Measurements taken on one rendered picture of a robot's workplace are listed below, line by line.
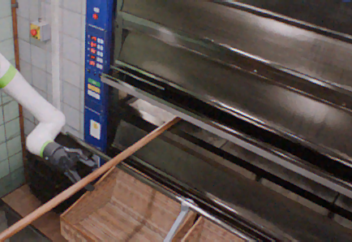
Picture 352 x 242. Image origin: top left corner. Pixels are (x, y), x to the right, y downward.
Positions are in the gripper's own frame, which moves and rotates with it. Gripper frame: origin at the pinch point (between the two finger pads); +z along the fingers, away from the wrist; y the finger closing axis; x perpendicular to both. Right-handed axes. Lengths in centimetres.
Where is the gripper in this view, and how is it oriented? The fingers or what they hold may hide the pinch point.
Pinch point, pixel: (91, 176)
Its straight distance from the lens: 180.7
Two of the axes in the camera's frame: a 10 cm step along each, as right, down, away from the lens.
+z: 7.7, 3.7, -5.2
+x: -6.4, 3.7, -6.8
